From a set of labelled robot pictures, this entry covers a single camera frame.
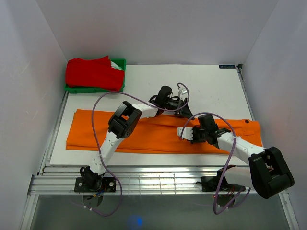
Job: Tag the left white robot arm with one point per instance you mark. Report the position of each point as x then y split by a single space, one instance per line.
122 124

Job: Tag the blue logo sticker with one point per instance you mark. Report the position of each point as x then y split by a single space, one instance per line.
227 66

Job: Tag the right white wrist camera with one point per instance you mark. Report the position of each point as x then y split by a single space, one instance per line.
185 133

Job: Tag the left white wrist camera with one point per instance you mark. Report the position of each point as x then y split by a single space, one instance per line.
182 93

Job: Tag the green plastic tray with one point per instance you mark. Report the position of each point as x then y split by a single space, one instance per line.
118 63

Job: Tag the aluminium rail frame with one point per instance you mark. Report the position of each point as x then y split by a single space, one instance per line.
149 198

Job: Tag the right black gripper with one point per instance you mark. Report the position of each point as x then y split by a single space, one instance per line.
194 140

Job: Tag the red folded trousers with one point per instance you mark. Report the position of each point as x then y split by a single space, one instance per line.
95 73

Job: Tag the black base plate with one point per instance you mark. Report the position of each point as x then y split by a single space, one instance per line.
210 183
105 184

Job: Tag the orange trousers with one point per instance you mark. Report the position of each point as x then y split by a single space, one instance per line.
157 135

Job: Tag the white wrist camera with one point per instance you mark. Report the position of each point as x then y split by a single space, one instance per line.
182 93
185 133

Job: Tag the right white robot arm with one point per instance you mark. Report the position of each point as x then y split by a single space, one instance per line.
267 172

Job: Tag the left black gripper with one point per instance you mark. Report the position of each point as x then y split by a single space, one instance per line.
184 111

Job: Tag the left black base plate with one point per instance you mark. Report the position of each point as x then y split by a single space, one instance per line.
105 184

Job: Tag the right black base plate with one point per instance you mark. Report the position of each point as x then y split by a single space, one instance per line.
210 183

